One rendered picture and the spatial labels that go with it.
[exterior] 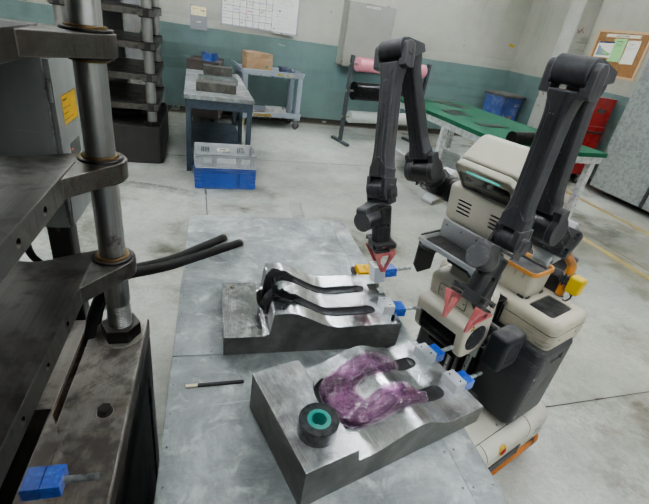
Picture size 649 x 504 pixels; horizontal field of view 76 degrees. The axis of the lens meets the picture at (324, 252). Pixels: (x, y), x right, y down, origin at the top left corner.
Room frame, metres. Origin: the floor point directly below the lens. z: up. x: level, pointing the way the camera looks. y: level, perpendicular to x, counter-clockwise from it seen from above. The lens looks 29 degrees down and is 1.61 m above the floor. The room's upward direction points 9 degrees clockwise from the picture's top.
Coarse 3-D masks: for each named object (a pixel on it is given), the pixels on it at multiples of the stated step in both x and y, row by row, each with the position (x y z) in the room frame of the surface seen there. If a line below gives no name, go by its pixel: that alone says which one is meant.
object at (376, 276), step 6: (372, 264) 1.14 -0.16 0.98; (384, 264) 1.17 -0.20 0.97; (390, 264) 1.17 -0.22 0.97; (372, 270) 1.13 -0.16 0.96; (378, 270) 1.12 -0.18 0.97; (390, 270) 1.13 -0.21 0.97; (396, 270) 1.14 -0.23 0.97; (372, 276) 1.13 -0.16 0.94; (378, 276) 1.12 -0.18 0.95; (384, 276) 1.12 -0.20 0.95; (390, 276) 1.13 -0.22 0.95; (378, 282) 1.11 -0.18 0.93
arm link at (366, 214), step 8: (392, 184) 1.15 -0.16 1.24; (392, 192) 1.13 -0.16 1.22; (368, 200) 1.17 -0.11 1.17; (376, 200) 1.16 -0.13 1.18; (384, 200) 1.15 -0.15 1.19; (392, 200) 1.14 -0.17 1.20; (360, 208) 1.09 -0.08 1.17; (368, 208) 1.09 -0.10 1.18; (376, 208) 1.11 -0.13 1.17; (360, 216) 1.09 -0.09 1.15; (368, 216) 1.08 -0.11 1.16; (376, 216) 1.10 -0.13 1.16; (360, 224) 1.08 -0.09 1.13; (368, 224) 1.07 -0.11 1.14; (376, 224) 1.09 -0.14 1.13
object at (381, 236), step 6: (372, 228) 1.15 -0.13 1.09; (378, 228) 1.13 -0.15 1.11; (384, 228) 1.13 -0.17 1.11; (390, 228) 1.15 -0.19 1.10; (366, 234) 1.19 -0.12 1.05; (372, 234) 1.14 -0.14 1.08; (378, 234) 1.13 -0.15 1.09; (384, 234) 1.13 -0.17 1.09; (390, 234) 1.15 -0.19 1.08; (372, 240) 1.14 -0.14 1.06; (378, 240) 1.13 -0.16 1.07; (384, 240) 1.13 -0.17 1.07; (390, 240) 1.14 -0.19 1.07; (378, 246) 1.10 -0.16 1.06; (384, 246) 1.10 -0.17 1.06; (390, 246) 1.11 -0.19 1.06; (396, 246) 1.12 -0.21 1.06
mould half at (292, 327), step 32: (224, 288) 1.05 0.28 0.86; (256, 288) 1.08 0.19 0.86; (288, 288) 1.00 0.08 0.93; (224, 320) 0.90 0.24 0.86; (256, 320) 0.92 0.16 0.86; (288, 320) 0.88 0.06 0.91; (320, 320) 0.92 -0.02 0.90; (352, 320) 0.96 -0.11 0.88; (384, 320) 0.98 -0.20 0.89; (224, 352) 0.83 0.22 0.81; (256, 352) 0.86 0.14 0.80
